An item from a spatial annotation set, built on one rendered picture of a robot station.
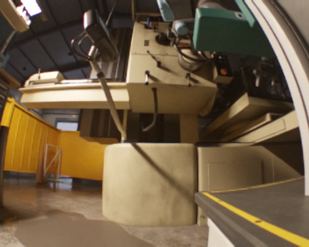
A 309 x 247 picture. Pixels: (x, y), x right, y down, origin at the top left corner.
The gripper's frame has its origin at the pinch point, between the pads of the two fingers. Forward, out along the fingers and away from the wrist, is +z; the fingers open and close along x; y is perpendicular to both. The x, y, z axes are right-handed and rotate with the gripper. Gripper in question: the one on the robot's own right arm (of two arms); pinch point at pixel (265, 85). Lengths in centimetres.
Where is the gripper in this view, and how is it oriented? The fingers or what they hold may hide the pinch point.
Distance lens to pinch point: 112.6
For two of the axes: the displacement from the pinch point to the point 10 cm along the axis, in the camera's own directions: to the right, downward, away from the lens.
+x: 9.9, 1.5, -0.2
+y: -0.3, 1.0, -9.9
